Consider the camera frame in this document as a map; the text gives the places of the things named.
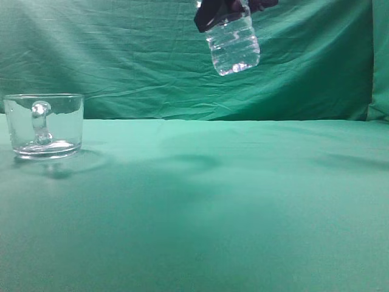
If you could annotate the clear glass mug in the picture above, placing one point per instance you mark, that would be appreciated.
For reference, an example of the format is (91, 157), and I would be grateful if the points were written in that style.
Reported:
(44, 126)

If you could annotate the green table cloth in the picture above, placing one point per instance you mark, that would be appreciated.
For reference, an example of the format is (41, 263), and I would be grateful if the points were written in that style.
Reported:
(154, 205)

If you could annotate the green backdrop cloth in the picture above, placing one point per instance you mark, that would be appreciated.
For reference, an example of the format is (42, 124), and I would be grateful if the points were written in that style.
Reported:
(320, 60)

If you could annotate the clear plastic water bottle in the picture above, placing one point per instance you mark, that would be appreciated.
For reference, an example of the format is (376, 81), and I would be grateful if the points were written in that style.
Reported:
(233, 43)

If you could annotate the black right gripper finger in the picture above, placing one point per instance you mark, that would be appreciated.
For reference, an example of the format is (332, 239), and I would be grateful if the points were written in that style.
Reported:
(261, 5)

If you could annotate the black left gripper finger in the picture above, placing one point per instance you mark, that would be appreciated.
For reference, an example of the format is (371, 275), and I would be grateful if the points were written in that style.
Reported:
(210, 13)

